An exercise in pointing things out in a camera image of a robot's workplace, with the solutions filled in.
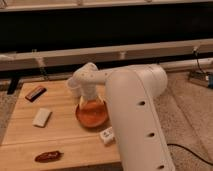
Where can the white sponge block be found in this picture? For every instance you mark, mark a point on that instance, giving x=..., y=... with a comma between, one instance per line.
x=41, y=117

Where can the white plastic bottle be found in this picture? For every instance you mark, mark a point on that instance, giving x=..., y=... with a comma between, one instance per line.
x=107, y=136

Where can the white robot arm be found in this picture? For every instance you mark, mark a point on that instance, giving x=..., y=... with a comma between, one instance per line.
x=129, y=93

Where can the grey device on floor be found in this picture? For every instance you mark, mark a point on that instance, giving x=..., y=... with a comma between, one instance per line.
x=202, y=79

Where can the orange ceramic bowl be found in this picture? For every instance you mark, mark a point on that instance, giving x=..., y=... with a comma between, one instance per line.
x=93, y=114

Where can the black brown rectangular bar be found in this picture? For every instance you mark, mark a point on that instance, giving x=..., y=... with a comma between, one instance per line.
x=35, y=93

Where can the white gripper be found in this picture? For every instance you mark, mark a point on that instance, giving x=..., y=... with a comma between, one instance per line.
x=88, y=93

